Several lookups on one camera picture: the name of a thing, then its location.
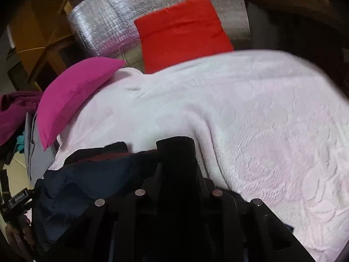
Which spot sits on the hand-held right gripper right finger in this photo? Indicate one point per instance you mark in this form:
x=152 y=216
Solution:
x=186 y=174

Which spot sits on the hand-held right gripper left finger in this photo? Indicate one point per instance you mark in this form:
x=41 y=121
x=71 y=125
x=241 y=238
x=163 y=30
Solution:
x=166 y=174

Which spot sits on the navy blue jacket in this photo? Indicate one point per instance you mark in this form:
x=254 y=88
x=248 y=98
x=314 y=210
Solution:
x=90 y=177

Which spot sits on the person's left hand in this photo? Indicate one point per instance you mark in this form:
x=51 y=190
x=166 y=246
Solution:
x=19 y=234

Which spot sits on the grey cloth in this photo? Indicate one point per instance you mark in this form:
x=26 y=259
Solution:
x=38 y=152

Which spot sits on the teal cloth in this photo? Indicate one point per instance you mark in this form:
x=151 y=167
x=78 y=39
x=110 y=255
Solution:
x=20 y=144

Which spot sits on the pale pink embossed blanket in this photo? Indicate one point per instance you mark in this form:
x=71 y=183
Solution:
x=245 y=120

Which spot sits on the dark magenta cloth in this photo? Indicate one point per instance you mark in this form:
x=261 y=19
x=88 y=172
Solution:
x=16 y=114

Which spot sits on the pink cloth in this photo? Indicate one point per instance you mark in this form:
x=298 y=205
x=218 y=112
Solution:
x=71 y=92

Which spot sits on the red cloth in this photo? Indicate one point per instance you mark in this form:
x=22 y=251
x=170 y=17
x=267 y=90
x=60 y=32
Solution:
x=182 y=30

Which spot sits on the silver foil mat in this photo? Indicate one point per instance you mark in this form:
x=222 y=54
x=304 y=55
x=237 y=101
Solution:
x=109 y=24

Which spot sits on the wooden furniture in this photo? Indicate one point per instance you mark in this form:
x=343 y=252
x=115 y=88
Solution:
x=41 y=24

